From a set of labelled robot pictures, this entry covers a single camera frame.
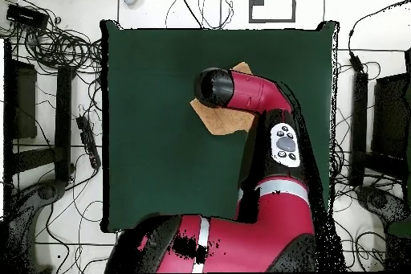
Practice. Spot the orange terry towel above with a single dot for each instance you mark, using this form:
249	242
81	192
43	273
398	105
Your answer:
224	121

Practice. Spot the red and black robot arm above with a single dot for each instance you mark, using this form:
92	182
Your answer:
257	94

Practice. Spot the dark green table cloth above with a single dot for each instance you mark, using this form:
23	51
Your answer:
154	158

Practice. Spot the black power strip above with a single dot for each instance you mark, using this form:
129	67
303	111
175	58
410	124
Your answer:
90	142

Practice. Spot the grey chair base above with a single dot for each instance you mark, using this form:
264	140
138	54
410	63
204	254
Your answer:
379	200
48	190

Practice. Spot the black box device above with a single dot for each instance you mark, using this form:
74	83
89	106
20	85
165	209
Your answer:
27	16

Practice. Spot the dark green object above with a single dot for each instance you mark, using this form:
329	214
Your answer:
399	229

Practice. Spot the grey square frame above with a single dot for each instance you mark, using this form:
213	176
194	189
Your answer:
272	20

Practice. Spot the black metal stand frame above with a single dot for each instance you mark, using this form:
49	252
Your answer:
62	119
359	126

